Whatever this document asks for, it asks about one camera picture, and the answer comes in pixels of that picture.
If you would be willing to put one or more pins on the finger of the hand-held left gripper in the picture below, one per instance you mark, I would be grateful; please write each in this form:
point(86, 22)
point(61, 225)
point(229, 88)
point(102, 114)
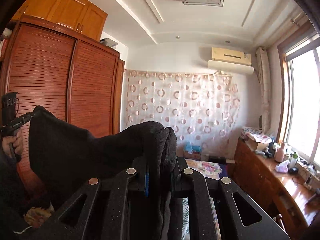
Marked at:
point(28, 117)

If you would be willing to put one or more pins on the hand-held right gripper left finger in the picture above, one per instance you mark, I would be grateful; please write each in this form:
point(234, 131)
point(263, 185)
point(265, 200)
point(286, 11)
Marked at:
point(146, 183)

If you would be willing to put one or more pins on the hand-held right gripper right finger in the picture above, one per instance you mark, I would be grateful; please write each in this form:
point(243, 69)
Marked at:
point(180, 180)

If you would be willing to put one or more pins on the black printed t-shirt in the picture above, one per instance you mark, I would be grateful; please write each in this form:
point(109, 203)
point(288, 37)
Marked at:
point(75, 150)

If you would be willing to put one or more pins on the person's left forearm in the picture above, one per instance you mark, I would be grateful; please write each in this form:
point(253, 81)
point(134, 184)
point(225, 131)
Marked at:
point(10, 185)

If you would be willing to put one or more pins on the person's left hand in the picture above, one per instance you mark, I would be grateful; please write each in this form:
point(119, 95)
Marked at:
point(17, 143)

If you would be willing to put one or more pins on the floral blanket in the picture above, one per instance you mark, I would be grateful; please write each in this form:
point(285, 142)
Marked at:
point(205, 167)

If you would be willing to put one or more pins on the teal tissue box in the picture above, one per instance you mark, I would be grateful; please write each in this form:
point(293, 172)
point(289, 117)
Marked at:
point(192, 148)

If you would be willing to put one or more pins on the leaf-print bed sheet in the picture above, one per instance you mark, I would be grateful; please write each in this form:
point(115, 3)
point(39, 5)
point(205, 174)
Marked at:
point(185, 220)

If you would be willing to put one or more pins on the louvred wooden wardrobe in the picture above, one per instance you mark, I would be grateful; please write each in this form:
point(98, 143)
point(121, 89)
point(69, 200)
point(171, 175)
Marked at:
point(50, 80)

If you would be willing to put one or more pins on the navy bed sheet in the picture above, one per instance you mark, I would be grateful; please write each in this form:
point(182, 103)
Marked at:
point(223, 170)

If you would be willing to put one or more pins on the low wooden cabinet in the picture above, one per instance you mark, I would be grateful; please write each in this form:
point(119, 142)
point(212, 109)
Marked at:
point(252, 180)

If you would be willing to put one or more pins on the circle-patterned sheer curtain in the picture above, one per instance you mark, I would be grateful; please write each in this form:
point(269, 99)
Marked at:
point(180, 105)

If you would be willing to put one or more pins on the cardboard box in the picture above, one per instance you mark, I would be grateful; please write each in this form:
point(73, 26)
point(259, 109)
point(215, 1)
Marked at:
point(258, 145)

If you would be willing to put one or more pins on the floral cloth pile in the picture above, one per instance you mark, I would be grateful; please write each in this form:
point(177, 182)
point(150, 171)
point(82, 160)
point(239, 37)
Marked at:
point(255, 133)

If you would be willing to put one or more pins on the oval woven fan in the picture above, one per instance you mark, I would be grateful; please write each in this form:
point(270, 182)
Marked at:
point(261, 121)

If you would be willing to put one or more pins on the pink tissue pack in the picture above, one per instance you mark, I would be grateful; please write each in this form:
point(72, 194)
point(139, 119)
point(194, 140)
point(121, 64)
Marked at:
point(282, 167)

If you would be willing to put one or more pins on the pink bottle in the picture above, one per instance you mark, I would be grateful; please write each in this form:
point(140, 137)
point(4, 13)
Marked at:
point(280, 153)

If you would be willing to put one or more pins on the grey storage box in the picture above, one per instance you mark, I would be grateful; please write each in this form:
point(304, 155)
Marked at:
point(109, 43)

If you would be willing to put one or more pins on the small black box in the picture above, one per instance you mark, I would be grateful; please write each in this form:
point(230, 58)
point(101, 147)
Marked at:
point(293, 170)

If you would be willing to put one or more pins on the green-capped bottle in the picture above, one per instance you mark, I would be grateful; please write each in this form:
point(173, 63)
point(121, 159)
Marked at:
point(294, 160)

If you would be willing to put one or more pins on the wooden overhead cabinet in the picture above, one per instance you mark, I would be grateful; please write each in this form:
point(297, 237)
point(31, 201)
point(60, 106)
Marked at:
point(67, 7)

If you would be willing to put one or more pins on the floral window curtain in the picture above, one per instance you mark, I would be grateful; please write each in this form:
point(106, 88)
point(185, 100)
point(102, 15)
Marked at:
point(265, 87)

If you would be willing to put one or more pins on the cream air conditioner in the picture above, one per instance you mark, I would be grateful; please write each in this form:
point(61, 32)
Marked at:
point(231, 55)

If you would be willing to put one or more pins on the window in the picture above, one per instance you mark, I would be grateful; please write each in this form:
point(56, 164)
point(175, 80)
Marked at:
point(305, 105)

